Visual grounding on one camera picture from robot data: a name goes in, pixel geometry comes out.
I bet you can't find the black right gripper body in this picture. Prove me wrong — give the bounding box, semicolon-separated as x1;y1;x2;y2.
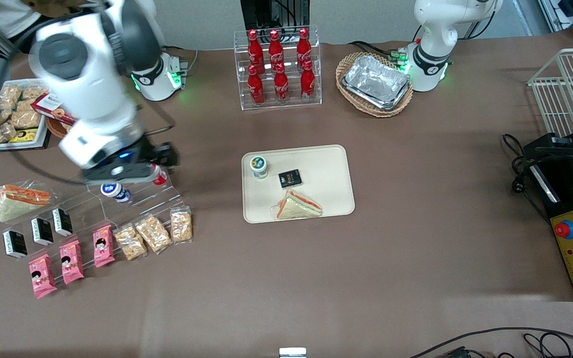
101;139;162;171

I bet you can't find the green gum bottle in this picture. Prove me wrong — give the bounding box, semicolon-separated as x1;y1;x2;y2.
250;155;269;180

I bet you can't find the blue gum bottle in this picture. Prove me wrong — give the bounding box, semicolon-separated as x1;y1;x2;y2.
100;182;132;203

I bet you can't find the white rectangular snack tray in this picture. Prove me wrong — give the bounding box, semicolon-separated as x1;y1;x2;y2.
0;78;52;150

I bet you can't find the beige serving tray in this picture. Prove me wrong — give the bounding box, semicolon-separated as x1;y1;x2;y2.
241;144;356;224

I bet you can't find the black control box yellow panel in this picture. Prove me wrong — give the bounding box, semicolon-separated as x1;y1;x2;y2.
523;133;573;302

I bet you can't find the clear acrylic stepped display stand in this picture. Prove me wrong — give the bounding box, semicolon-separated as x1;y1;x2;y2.
0;169;192;264

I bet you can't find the clear bag of nut snack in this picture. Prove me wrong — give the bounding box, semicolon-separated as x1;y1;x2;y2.
134;214;173;255
170;206;193;244
114;223;148;262

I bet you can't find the dark brown wicker basket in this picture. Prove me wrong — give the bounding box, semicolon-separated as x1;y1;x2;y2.
45;117;76;140

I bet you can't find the pink snack pack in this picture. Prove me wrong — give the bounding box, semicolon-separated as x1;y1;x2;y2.
93;225;116;269
59;240;85;285
28;254;58;299

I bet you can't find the red cookie box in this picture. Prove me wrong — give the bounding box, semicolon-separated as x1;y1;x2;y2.
31;92;79;126

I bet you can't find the small black white box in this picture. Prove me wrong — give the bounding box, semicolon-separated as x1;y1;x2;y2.
31;218;54;246
2;230;28;260
52;208;74;237

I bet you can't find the red cola bottle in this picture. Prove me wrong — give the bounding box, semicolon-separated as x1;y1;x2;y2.
296;27;312;68
268;30;286;71
300;60;317;102
273;64;290;104
247;65;266;107
247;29;266;75

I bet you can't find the yellow snack packet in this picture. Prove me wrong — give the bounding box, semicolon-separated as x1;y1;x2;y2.
8;128;39;144

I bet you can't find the metal shelf with equipment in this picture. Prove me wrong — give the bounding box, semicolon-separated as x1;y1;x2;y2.
538;0;573;36

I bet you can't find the black box with gold print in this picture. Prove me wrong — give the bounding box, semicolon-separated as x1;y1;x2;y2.
278;169;303;189

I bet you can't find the wrapped triangle sandwich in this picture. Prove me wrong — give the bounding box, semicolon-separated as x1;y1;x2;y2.
270;189;323;221
0;180;53;223

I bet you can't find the clear acrylic bottle rack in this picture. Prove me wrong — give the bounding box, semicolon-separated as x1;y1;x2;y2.
233;26;323;111

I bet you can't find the person in white top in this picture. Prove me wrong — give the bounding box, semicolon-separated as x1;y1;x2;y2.
0;0;91;41

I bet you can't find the light wicker basket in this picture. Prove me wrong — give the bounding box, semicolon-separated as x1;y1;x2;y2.
335;52;414;118

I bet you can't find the stack of foil trays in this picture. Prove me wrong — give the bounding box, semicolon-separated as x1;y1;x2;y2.
342;55;412;111

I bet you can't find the white wire basket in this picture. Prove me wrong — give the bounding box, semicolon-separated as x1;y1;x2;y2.
527;47;573;138

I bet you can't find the black cable with plug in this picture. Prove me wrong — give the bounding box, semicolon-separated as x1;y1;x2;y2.
502;133;551;222

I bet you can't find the grey cable at arm base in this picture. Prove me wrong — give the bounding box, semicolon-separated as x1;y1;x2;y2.
160;46;199;75

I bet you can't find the black equipment frame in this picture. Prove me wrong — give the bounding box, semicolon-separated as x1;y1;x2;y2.
240;0;311;31

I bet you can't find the long black cable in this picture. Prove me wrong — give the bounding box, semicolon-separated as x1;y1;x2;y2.
408;327;573;358

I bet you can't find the looped black cable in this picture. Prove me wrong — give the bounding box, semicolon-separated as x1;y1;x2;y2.
523;332;573;358

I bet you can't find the black cable at arm base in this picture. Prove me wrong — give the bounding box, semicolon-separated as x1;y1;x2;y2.
349;41;407;63

